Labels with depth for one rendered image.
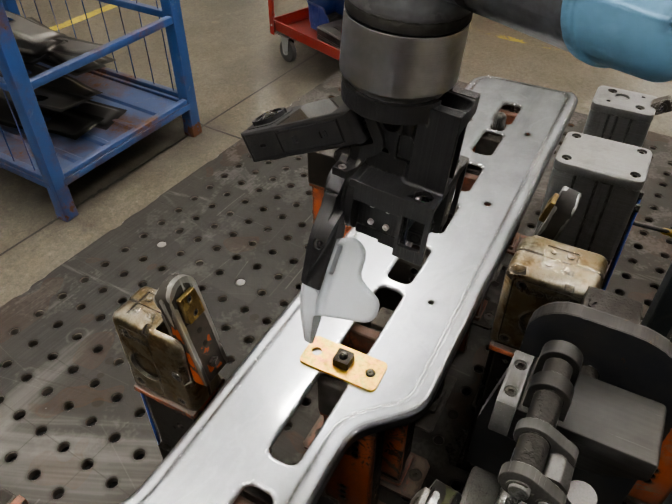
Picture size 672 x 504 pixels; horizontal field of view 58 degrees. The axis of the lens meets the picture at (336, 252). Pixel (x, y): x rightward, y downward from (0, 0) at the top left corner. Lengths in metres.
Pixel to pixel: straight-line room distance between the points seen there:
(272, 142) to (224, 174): 0.97
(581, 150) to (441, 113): 0.40
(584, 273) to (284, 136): 0.33
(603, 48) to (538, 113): 0.78
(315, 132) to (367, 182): 0.05
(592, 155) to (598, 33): 0.48
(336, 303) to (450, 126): 0.16
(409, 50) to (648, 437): 0.27
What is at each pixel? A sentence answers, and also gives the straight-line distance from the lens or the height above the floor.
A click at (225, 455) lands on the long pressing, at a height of 1.00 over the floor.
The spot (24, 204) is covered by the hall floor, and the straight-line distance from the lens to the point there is 2.77.
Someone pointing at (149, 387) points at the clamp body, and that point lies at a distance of 0.70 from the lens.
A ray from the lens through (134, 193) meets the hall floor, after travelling 2.66.
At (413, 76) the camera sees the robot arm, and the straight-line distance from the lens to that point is 0.36.
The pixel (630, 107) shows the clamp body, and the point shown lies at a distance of 1.00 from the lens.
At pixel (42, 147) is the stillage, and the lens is 2.42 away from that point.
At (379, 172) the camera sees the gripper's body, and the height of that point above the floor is 1.25.
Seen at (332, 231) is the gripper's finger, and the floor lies 1.22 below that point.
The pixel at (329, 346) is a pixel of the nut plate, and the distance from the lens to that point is 0.63.
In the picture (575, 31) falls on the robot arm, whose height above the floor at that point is 1.39.
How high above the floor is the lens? 1.49
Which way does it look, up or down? 42 degrees down
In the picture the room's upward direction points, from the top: straight up
